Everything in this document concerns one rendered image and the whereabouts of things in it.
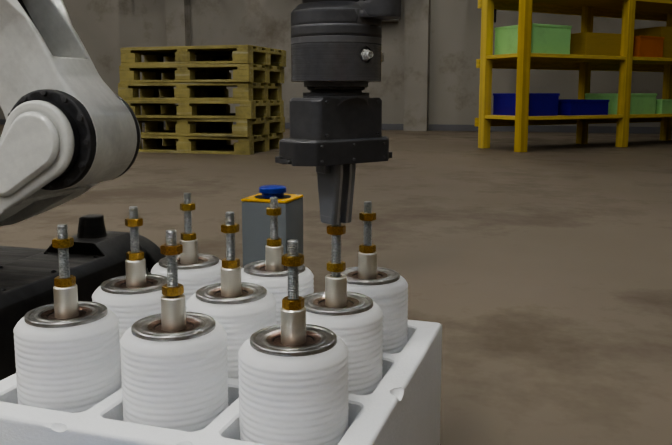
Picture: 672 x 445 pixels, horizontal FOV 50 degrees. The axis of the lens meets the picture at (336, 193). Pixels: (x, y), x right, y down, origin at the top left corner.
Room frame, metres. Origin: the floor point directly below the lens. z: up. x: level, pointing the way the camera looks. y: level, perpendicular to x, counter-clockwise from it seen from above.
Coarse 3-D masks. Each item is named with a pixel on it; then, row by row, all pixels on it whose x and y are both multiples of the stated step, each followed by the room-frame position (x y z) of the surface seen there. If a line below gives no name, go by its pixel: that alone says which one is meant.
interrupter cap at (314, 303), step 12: (312, 300) 0.72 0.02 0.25; (324, 300) 0.73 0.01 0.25; (348, 300) 0.73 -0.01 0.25; (360, 300) 0.72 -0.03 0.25; (372, 300) 0.72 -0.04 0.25; (312, 312) 0.69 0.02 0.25; (324, 312) 0.68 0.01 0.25; (336, 312) 0.68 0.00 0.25; (348, 312) 0.68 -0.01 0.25; (360, 312) 0.69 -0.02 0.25
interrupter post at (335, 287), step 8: (328, 280) 0.71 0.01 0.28; (336, 280) 0.71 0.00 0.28; (344, 280) 0.71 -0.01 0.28; (328, 288) 0.71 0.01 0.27; (336, 288) 0.71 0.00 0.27; (344, 288) 0.71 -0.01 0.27; (328, 296) 0.71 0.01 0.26; (336, 296) 0.71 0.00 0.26; (344, 296) 0.71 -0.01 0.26; (328, 304) 0.71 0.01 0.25; (336, 304) 0.71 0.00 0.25; (344, 304) 0.71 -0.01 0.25
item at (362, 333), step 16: (320, 320) 0.68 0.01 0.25; (336, 320) 0.68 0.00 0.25; (352, 320) 0.68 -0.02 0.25; (368, 320) 0.69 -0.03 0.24; (352, 336) 0.68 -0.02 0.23; (368, 336) 0.68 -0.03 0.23; (352, 352) 0.68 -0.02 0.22; (368, 352) 0.68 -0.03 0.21; (352, 368) 0.68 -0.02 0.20; (368, 368) 0.68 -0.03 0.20; (352, 384) 0.68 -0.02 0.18; (368, 384) 0.69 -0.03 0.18
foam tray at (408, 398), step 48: (432, 336) 0.83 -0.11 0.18; (0, 384) 0.68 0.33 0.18; (384, 384) 0.68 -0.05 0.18; (432, 384) 0.82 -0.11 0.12; (0, 432) 0.61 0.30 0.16; (48, 432) 0.60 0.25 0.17; (96, 432) 0.58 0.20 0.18; (144, 432) 0.58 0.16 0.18; (192, 432) 0.58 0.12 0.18; (384, 432) 0.60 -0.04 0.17; (432, 432) 0.83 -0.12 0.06
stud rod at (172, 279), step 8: (168, 232) 0.64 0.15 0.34; (176, 232) 0.65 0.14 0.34; (168, 240) 0.64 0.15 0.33; (176, 240) 0.65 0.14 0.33; (168, 256) 0.64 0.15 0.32; (176, 256) 0.64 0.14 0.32; (168, 264) 0.64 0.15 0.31; (176, 264) 0.64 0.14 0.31; (168, 272) 0.64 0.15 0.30; (176, 272) 0.64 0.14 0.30; (168, 280) 0.64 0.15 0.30; (176, 280) 0.64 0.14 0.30; (176, 296) 0.64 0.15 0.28
